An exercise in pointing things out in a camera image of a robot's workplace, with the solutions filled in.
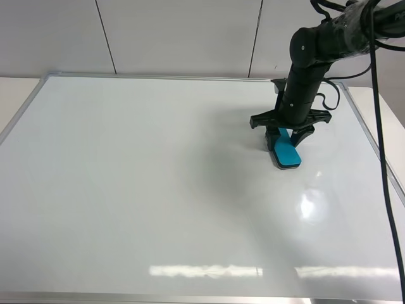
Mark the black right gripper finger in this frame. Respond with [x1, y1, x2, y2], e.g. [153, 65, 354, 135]
[265, 126, 281, 151]
[290, 125, 315, 148]

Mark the white whiteboard with aluminium frame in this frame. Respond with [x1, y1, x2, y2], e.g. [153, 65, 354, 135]
[1, 74, 401, 303]

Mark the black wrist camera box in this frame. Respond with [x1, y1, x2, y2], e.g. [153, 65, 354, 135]
[271, 78, 287, 94]

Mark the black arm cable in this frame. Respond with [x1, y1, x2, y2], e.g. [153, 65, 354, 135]
[309, 0, 405, 304]

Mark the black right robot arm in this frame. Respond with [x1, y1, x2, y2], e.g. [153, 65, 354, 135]
[250, 1, 404, 149]

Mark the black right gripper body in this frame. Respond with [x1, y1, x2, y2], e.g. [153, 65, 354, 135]
[249, 109, 332, 130]

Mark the blue whiteboard eraser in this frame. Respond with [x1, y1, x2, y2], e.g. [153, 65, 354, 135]
[270, 128, 301, 169]

